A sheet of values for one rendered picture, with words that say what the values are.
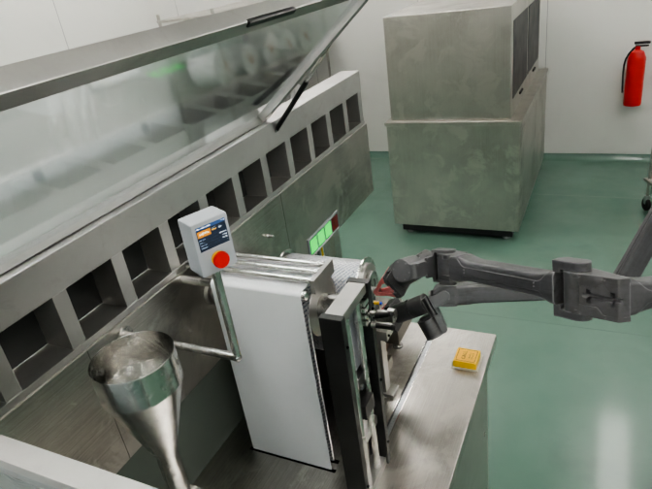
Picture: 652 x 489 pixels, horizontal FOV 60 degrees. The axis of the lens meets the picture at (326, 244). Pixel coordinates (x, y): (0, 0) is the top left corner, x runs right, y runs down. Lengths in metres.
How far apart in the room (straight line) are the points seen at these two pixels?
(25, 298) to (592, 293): 0.99
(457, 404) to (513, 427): 1.24
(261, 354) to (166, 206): 0.41
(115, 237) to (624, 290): 0.96
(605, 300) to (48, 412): 1.02
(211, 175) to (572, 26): 4.69
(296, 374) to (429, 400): 0.49
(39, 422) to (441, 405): 1.03
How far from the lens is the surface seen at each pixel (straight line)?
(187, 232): 0.96
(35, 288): 1.14
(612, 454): 2.90
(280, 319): 1.29
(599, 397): 3.15
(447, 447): 1.59
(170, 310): 1.40
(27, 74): 0.66
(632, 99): 5.75
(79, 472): 0.73
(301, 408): 1.45
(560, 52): 5.85
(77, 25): 4.37
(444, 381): 1.78
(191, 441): 1.58
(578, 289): 1.12
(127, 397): 0.96
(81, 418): 1.28
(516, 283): 1.21
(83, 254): 1.20
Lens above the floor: 2.07
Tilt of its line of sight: 27 degrees down
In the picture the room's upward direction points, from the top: 9 degrees counter-clockwise
